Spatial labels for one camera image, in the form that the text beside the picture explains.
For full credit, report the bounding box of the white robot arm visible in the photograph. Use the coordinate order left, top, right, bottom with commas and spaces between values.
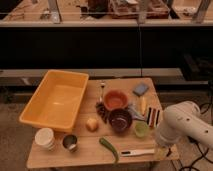
155, 101, 213, 149

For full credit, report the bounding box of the small green cup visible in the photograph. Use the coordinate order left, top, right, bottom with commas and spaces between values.
134, 121, 149, 138

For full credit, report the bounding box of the dark purple bowl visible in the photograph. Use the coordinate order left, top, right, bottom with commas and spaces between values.
108, 109, 132, 133

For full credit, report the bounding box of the white paper cup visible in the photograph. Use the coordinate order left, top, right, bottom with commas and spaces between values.
35, 128, 55, 149

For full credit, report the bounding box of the dark grapes bunch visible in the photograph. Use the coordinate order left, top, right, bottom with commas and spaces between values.
96, 102, 109, 123

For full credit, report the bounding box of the grey cloth piece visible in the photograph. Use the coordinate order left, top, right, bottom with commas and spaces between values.
127, 104, 145, 121

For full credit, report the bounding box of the small metal cup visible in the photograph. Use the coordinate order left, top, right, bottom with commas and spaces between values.
62, 134, 78, 152

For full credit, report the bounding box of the orange ceramic bowl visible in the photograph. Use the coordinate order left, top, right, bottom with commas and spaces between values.
104, 90, 128, 111

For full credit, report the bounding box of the striped multicolour block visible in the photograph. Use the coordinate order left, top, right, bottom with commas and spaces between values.
147, 108, 161, 128

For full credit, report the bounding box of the wooden table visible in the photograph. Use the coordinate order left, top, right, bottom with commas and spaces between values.
27, 80, 179, 170

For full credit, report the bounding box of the green chili pepper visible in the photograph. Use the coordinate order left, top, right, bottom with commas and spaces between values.
99, 137, 119, 163

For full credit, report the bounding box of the blue sponge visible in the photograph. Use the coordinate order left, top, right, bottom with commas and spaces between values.
133, 83, 149, 97

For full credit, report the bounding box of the yellow plastic bin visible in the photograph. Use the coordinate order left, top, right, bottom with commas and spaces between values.
19, 70, 89, 133

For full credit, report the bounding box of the metal fork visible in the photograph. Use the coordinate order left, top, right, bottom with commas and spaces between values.
99, 81, 106, 102

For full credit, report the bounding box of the black floor cable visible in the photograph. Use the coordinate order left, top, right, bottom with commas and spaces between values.
171, 99, 213, 171

